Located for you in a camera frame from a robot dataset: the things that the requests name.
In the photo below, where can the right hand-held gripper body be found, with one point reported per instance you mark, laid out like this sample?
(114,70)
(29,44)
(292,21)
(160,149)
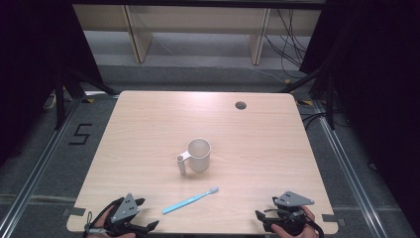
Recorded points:
(293,200)

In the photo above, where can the person's left hand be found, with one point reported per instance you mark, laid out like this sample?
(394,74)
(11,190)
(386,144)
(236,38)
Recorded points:
(103,216)

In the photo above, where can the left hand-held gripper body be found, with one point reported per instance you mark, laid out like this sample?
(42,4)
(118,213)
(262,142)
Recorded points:
(125,209)

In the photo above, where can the person's right hand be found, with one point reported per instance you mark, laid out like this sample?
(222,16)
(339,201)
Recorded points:
(311,216)

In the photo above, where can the silver floor rail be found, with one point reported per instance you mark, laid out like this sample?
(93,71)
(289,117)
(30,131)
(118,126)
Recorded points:
(350,172)
(36,172)

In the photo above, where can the yellow black hazard tape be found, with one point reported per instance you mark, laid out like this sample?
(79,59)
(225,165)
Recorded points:
(87,100)

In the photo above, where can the grey tape patch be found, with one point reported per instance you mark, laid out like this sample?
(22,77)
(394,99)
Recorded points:
(74,211)
(332,218)

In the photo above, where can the light blue toothbrush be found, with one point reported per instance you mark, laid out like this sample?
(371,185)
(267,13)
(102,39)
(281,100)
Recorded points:
(188,201)

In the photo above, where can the black curtain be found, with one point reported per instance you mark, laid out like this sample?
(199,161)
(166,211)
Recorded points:
(379,82)
(29,66)

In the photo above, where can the beige wooden shelf unit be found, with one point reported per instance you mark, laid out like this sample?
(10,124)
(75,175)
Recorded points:
(198,20)

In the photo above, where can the black metal stand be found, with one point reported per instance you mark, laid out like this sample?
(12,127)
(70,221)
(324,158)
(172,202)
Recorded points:
(60,99)
(330,99)

